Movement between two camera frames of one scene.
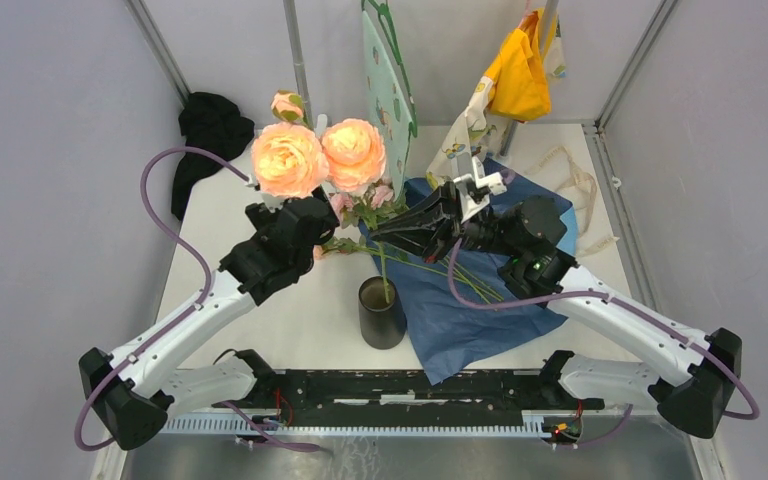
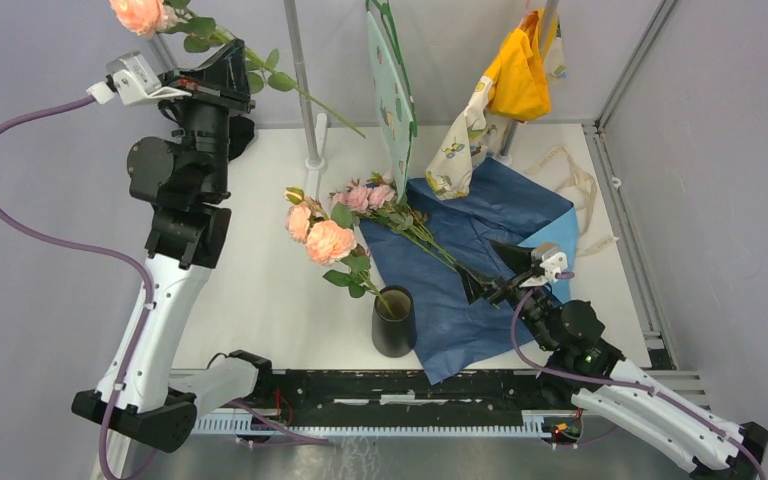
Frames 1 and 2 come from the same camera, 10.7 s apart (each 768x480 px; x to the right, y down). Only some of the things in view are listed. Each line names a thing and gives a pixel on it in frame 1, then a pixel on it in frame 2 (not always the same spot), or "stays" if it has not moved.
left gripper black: x=262 y=218 -> x=221 y=82
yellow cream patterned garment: x=517 y=90 stays
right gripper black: x=427 y=228 -> x=520 y=262
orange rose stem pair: x=293 y=160 -> x=328 y=239
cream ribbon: x=586 y=245 stays
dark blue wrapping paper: x=452 y=337 stays
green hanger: x=386 y=22 stays
